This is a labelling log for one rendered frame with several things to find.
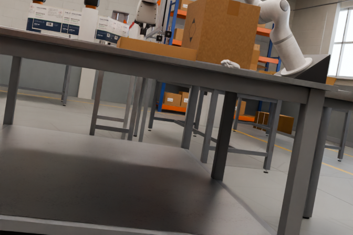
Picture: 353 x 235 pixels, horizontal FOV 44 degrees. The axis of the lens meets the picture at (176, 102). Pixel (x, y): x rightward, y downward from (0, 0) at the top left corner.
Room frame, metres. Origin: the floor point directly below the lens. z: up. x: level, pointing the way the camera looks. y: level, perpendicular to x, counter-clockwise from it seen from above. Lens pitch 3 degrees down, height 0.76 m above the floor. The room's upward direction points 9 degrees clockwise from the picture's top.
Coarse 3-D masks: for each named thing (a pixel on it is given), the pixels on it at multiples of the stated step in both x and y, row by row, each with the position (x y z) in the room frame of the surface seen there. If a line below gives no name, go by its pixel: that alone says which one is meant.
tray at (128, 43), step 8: (120, 40) 1.45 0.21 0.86; (128, 40) 1.46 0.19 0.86; (136, 40) 1.46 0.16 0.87; (144, 40) 1.47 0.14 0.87; (128, 48) 1.46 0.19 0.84; (136, 48) 1.46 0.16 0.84; (144, 48) 1.47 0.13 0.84; (152, 48) 1.47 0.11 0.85; (160, 48) 1.48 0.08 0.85; (168, 48) 1.48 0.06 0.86; (176, 48) 1.49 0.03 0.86; (184, 48) 1.49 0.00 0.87; (168, 56) 1.48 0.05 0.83; (176, 56) 1.49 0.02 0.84; (184, 56) 1.49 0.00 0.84; (192, 56) 1.50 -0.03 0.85
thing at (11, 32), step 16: (0, 32) 1.36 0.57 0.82; (16, 32) 1.37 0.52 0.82; (80, 48) 1.48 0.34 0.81; (96, 48) 1.41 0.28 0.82; (112, 48) 1.42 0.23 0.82; (176, 64) 1.46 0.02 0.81; (192, 64) 1.47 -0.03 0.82; (208, 64) 1.48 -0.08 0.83; (272, 80) 1.52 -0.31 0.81; (288, 80) 1.53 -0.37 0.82; (304, 80) 1.54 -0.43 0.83
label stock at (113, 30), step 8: (72, 16) 2.64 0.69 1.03; (80, 16) 2.65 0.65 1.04; (104, 16) 2.69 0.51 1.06; (72, 24) 2.64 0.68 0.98; (104, 24) 2.69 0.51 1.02; (112, 24) 2.77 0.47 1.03; (120, 24) 2.87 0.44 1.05; (72, 32) 2.64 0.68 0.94; (96, 32) 2.68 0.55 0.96; (104, 32) 2.69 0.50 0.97; (112, 32) 2.79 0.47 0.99; (120, 32) 2.89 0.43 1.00; (104, 40) 2.69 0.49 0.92; (112, 40) 2.80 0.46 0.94
